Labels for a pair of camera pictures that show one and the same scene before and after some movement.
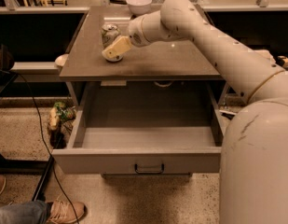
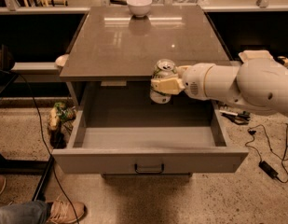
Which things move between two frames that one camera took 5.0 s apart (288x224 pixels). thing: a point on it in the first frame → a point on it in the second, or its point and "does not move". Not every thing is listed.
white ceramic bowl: [139, 5] does not move
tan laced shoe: [62, 212] does not move
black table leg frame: [26, 167] does not move
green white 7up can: [110, 33] → [164, 69]
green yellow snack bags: [61, 113] does not move
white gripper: [135, 30] → [195, 79]
